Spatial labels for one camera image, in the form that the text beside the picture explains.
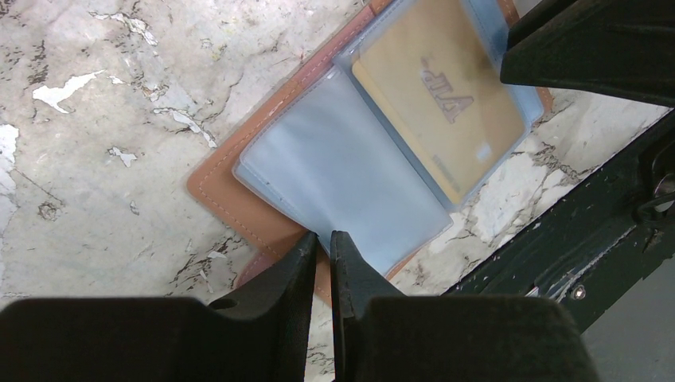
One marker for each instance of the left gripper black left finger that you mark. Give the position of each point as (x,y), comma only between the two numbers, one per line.
(258,332)

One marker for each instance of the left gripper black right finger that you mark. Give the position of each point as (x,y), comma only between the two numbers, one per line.
(381,334)

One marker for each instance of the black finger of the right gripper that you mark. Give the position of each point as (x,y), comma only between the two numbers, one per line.
(620,48)

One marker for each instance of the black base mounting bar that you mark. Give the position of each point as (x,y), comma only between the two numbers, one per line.
(585,252)

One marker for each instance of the brown leather card holder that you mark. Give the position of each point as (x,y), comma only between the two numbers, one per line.
(319,155)

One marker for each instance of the gold VIP card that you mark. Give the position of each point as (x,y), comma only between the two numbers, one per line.
(433,80)

